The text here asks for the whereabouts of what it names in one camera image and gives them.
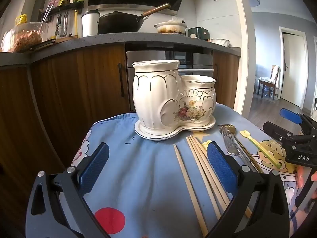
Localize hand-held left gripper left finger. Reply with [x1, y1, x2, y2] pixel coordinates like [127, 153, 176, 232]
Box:
[25, 142, 111, 238]

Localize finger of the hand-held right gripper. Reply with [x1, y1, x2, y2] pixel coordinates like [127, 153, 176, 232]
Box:
[263, 121, 302, 147]
[280, 107, 317, 136]

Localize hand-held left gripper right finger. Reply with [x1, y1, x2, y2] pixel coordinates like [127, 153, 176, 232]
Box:
[205, 141, 290, 238]

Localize silver fork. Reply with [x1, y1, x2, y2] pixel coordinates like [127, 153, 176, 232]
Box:
[221, 126, 248, 163]

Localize white floral ceramic utensil holder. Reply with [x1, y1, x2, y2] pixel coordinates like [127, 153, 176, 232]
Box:
[132, 59, 216, 131]

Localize person's right hand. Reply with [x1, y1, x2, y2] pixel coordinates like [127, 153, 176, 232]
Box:
[295, 166, 310, 189]

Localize wooden chair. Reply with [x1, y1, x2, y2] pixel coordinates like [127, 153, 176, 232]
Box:
[257, 65, 282, 101]

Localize white door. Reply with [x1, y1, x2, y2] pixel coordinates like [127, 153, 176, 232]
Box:
[279, 26, 308, 110]

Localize blue printed cloth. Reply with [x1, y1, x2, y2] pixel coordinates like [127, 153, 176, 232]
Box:
[71, 103, 299, 238]

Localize white ceramic drip tray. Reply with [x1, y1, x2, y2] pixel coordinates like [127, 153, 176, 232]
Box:
[134, 118, 216, 141]

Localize person's printed clothing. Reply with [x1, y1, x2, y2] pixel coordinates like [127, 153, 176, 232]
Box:
[288, 198, 317, 238]

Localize wooden kitchen cabinet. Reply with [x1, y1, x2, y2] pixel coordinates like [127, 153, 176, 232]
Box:
[0, 42, 240, 179]

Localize white bowl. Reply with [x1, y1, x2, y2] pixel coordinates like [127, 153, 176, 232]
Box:
[210, 38, 231, 48]

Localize steel built-in oven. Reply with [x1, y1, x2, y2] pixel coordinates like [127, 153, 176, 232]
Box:
[125, 50, 214, 113]

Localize green kitchen appliance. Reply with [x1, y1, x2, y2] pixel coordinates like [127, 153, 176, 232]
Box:
[188, 26, 211, 41]

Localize grey kitchen countertop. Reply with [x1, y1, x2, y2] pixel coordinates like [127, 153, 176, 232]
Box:
[0, 33, 241, 66]

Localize white tumbler with dark lid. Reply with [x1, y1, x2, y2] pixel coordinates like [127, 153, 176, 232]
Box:
[81, 9, 101, 37]

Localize clear jar of dried food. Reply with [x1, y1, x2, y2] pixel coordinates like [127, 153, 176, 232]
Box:
[1, 21, 49, 53]

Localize hanging metal tongs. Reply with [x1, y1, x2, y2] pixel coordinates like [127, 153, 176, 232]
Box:
[63, 10, 69, 38]
[55, 12, 62, 37]

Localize white clay pot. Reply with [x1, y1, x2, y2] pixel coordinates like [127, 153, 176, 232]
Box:
[154, 20, 188, 35]

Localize black cabinet handle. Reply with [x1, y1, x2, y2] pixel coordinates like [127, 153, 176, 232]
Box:
[118, 63, 125, 98]

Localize black wok with wooden handle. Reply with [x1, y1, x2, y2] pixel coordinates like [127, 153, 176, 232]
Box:
[97, 2, 171, 34]

